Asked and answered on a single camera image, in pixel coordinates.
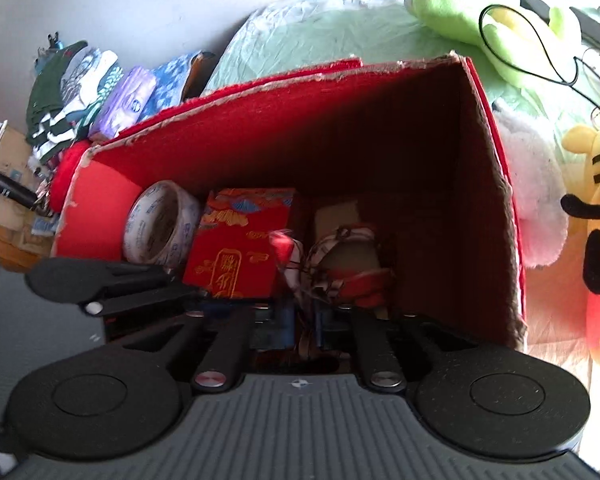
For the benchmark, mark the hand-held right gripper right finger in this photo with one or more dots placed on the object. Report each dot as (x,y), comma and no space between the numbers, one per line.
(332,327)

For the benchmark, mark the red white tassel charm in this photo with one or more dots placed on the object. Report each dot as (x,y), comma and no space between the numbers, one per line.
(282,245)

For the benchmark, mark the purple tissue pack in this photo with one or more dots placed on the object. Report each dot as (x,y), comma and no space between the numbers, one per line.
(122,102)

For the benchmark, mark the beige cardboard piece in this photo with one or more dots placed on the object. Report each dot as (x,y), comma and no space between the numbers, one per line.
(335,217)

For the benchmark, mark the green frog plush toy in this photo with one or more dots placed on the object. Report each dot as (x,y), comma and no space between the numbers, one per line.
(460,10)

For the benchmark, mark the clear packing tape roll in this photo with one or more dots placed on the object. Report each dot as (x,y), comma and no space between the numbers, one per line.
(147,225)

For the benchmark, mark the red oval case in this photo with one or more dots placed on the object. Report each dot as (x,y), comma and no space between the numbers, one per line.
(67,175)

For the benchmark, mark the blue white checked cloth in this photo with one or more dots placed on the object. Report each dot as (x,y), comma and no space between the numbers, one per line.
(172,80)

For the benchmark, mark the black electronic device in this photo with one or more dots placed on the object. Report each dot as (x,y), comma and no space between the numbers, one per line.
(597,30)

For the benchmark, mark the red cardboard box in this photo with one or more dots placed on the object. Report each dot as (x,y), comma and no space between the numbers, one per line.
(330,135)

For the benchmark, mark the red plaid pouch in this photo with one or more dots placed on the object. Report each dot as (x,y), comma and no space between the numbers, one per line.
(352,280)

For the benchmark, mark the red gold-printed packet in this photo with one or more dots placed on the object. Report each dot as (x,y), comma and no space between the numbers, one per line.
(240,240)

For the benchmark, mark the white plush toy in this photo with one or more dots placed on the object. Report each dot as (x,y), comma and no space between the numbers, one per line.
(535,185)

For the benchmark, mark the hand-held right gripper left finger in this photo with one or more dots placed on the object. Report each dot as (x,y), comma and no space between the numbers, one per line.
(280,327)

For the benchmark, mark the pile of folded clothes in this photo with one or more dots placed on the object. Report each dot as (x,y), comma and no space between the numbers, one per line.
(65,95)

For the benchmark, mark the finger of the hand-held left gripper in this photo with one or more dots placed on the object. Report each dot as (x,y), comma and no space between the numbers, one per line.
(120,277)

